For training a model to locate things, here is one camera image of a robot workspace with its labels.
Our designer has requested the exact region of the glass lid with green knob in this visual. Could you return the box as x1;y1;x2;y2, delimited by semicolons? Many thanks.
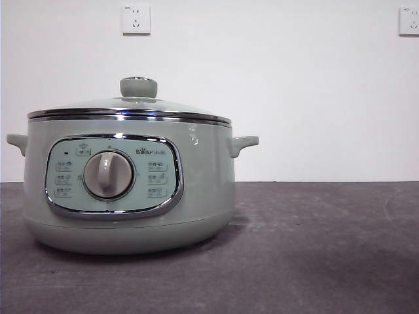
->
26;76;233;126

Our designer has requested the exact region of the pale green electric cooking pot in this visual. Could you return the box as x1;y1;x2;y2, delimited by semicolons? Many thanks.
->
6;113;261;256

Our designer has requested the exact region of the white wall socket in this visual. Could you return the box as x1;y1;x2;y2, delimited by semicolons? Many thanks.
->
121;3;153;37
397;5;419;37

